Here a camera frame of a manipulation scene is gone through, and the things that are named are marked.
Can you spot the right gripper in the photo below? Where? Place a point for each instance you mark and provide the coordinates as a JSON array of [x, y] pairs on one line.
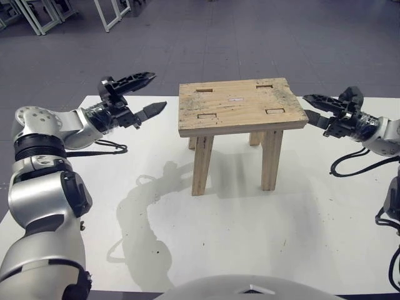
[[350, 125]]

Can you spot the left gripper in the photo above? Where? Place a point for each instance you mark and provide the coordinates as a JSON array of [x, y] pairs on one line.
[[117, 114]]

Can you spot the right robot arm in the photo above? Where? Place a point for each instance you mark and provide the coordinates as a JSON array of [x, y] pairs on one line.
[[387, 134]]

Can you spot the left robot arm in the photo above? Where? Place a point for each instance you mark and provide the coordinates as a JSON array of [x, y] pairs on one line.
[[40, 200]]

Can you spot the wooden leg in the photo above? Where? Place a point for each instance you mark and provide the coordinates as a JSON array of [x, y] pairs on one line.
[[202, 165], [255, 138], [272, 159], [192, 143]]

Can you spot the wooden seat board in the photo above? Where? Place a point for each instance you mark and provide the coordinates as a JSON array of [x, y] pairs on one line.
[[240, 106]]

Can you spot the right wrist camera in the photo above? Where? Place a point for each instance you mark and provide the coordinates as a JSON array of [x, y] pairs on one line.
[[353, 95]]

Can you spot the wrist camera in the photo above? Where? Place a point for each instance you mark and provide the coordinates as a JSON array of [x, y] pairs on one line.
[[353, 95], [107, 89]]

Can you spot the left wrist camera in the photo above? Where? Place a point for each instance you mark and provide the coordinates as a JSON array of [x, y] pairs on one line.
[[107, 89]]

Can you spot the white metal table frame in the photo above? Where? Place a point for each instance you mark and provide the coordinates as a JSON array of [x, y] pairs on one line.
[[37, 15], [112, 14]]

